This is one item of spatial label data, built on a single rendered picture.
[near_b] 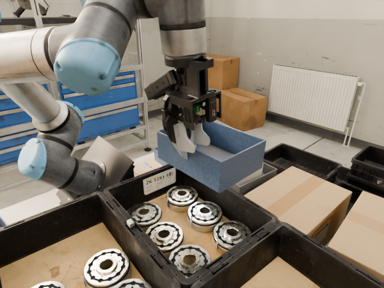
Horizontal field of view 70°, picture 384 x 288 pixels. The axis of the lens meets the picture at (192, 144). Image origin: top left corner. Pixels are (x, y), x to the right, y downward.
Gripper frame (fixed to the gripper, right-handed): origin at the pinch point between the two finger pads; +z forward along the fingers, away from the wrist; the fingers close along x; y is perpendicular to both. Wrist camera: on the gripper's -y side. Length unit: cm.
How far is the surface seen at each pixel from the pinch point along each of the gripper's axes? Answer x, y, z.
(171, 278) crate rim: -13.6, 9.9, 18.4
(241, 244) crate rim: 3.0, 13.2, 19.8
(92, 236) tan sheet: -18.8, -21.3, 28.0
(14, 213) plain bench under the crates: -34, -66, 40
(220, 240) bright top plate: 4.9, 5.0, 26.8
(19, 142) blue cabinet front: -15, -196, 65
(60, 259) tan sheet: -27.9, -19.2, 27.2
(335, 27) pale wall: 292, -101, 14
